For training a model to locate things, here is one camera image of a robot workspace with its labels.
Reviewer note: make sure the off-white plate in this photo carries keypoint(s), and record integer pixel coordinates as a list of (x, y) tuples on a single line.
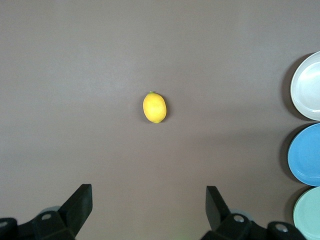
[(307, 87)]

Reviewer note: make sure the pale green plate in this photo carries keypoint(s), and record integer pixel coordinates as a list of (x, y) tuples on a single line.
[(308, 215)]

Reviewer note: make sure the blue plate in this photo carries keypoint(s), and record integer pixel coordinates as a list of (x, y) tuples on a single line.
[(306, 155)]

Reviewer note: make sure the yellow lemon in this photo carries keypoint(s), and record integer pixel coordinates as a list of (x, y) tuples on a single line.
[(154, 107)]

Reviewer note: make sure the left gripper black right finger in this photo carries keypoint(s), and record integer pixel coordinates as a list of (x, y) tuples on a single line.
[(220, 215)]

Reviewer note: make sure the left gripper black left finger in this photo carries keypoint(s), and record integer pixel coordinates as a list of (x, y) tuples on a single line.
[(75, 210)]

